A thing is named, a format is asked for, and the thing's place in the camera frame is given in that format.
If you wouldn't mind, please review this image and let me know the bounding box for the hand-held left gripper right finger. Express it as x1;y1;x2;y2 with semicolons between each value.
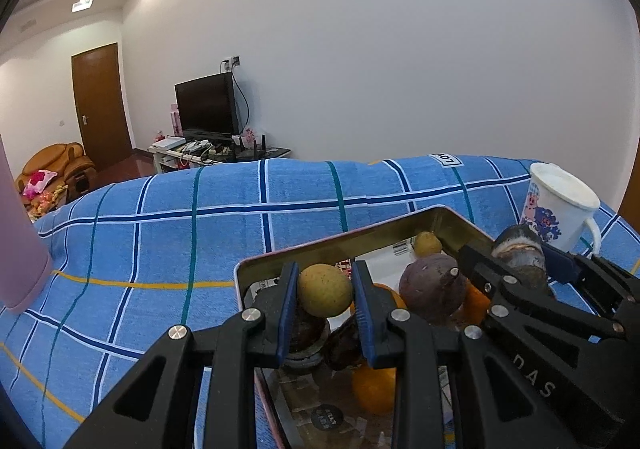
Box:
351;260;566;449

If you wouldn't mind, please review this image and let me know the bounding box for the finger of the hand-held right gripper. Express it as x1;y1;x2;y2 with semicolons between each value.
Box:
457;243;617;346
542;245;640;326

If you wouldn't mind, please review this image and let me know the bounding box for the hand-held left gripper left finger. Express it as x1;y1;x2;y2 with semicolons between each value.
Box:
65;261;301;449

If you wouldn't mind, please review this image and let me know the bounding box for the dark round taro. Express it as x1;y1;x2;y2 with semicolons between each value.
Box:
324;316;366;371
291;311;331;355

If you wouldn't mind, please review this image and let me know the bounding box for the orange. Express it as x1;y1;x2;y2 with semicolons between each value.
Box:
351;365;398;415
372;283;407;310
462;286;488;325

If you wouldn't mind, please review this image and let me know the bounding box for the cut taro piece back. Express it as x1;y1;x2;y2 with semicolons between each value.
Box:
492;224;558;300

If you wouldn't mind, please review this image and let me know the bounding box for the tan longan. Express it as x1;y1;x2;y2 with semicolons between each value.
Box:
298;264;354;317
414;231;443;257

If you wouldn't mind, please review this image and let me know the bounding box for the pink tin box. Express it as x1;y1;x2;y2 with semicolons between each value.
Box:
234;206;608;449

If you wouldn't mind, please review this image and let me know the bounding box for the white printed mug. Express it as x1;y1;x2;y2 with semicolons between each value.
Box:
519;162;602;257

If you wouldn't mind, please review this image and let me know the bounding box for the blue plaid blanket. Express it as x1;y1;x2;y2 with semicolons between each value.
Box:
0;154;640;449

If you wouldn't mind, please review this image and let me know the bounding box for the black router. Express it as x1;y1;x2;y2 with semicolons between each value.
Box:
235;136;266;160

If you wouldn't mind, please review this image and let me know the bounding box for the white television stand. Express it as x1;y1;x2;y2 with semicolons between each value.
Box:
147;136;292;175

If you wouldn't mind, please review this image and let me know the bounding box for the black television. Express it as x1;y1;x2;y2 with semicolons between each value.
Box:
174;73;241;137

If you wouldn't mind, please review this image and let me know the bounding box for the brown leather armchair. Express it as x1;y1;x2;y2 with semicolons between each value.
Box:
20;143;96;202

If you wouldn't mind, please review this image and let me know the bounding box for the purple electric kettle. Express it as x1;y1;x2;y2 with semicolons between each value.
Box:
0;134;54;315

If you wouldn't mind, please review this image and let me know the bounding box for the brown wooden door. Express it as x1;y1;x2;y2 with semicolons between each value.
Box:
71;43;134;170

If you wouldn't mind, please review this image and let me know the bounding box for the black power cable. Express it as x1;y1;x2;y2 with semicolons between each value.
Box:
232;70;251;135

